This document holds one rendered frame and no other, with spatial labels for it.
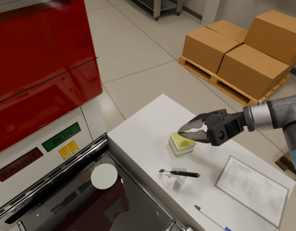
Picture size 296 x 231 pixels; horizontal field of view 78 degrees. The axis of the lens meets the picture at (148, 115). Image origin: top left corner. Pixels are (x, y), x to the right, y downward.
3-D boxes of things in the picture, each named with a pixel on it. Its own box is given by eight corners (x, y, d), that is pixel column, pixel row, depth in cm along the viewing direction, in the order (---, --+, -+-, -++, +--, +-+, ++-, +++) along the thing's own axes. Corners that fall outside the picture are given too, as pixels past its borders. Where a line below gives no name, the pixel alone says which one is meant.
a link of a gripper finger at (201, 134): (184, 137, 64) (211, 133, 59) (179, 143, 59) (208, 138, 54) (182, 129, 63) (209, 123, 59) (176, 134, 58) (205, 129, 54)
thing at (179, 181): (162, 182, 62) (167, 165, 52) (169, 174, 64) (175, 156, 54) (176, 195, 60) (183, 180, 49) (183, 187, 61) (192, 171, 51)
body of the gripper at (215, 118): (212, 133, 61) (254, 127, 54) (208, 142, 53) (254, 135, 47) (206, 111, 60) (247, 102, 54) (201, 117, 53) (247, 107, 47)
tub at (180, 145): (167, 142, 73) (169, 132, 67) (184, 137, 74) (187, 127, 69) (175, 158, 68) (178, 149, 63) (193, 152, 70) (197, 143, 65)
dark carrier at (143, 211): (23, 221, 60) (22, 221, 59) (107, 155, 76) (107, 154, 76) (81, 334, 45) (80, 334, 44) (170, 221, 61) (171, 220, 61)
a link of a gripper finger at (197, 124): (182, 129, 63) (209, 123, 59) (176, 134, 58) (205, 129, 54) (179, 120, 63) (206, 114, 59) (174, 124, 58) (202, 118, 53)
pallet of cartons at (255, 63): (294, 90, 243) (343, 34, 184) (239, 118, 208) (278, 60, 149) (222, 43, 318) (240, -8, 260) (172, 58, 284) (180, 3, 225)
